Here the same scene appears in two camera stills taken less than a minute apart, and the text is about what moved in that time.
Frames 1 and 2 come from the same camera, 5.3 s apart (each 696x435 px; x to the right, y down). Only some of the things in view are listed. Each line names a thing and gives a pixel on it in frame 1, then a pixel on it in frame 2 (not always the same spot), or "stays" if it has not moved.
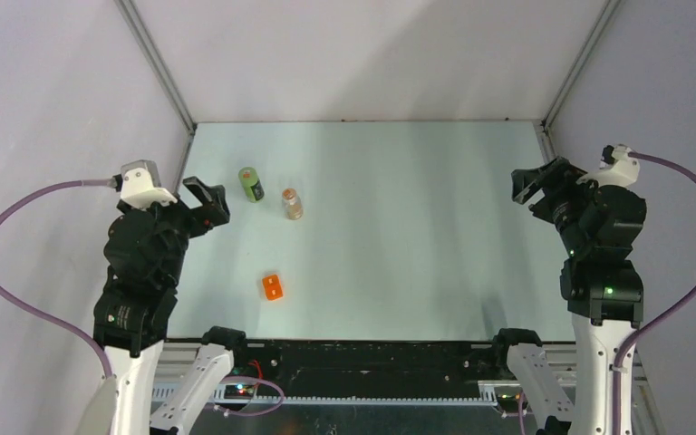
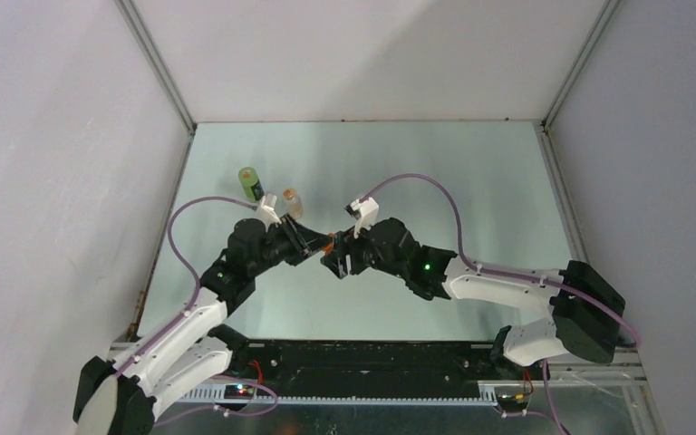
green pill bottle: (253, 187) stays
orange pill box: (273, 287) to (327, 248)
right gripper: (558, 177) to (345, 245)
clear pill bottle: (293, 204) stays
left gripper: (217, 209) to (310, 238)
